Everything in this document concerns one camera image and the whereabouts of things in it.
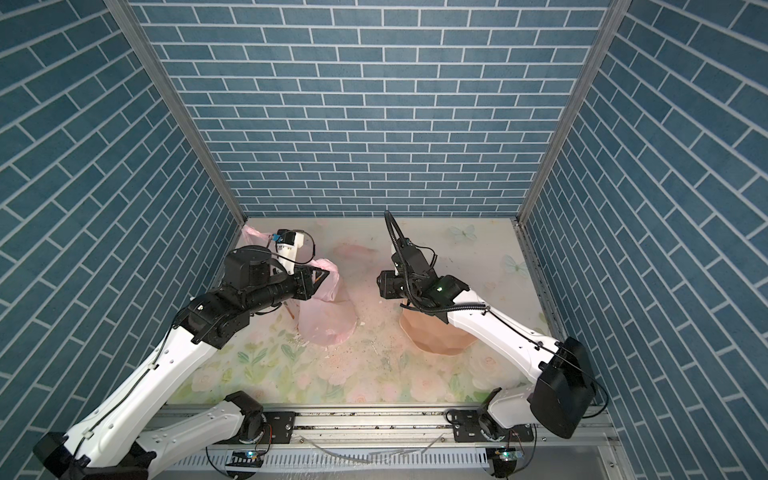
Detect green circuit board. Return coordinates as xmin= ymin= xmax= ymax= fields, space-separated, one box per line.
xmin=225 ymin=450 xmax=264 ymax=470
xmin=489 ymin=447 xmax=524 ymax=463

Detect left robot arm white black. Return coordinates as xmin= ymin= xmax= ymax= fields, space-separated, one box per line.
xmin=33 ymin=246 xmax=330 ymax=479

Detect metal corner post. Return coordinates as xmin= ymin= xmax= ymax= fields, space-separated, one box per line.
xmin=517 ymin=0 xmax=634 ymax=226
xmin=104 ymin=0 xmax=247 ymax=226

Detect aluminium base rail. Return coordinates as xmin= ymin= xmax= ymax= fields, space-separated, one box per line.
xmin=128 ymin=404 xmax=619 ymax=451

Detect pink plastic bag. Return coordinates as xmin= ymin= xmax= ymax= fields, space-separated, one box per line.
xmin=238 ymin=226 xmax=358 ymax=347

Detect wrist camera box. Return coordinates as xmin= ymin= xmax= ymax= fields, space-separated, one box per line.
xmin=273 ymin=229 xmax=305 ymax=275
xmin=391 ymin=238 xmax=430 ymax=275

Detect peach scalloped bowl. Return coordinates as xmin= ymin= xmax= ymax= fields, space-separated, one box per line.
xmin=399 ymin=310 xmax=477 ymax=356

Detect right green circuit board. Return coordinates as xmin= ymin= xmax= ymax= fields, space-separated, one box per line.
xmin=489 ymin=447 xmax=524 ymax=463

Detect left green circuit board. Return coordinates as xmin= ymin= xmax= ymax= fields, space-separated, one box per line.
xmin=225 ymin=450 xmax=264 ymax=470

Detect left metal corner post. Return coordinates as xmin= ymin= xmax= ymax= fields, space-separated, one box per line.
xmin=104 ymin=0 xmax=247 ymax=226

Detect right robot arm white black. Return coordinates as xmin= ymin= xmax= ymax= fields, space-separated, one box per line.
xmin=377 ymin=238 xmax=598 ymax=439

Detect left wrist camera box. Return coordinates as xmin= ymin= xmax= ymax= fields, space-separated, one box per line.
xmin=273 ymin=229 xmax=305 ymax=275

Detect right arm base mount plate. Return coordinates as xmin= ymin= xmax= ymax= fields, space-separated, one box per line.
xmin=443 ymin=409 xmax=534 ymax=443

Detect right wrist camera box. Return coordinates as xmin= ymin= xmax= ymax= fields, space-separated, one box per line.
xmin=391 ymin=238 xmax=430 ymax=275

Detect right metal corner post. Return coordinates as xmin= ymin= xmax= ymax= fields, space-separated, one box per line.
xmin=517 ymin=0 xmax=634 ymax=226

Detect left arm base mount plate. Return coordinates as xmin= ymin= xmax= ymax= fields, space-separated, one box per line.
xmin=238 ymin=411 xmax=296 ymax=445

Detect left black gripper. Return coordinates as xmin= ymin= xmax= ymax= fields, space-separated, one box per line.
xmin=244 ymin=264 xmax=332 ymax=317

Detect white slotted cable duct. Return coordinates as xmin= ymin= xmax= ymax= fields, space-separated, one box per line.
xmin=170 ymin=447 xmax=489 ymax=473

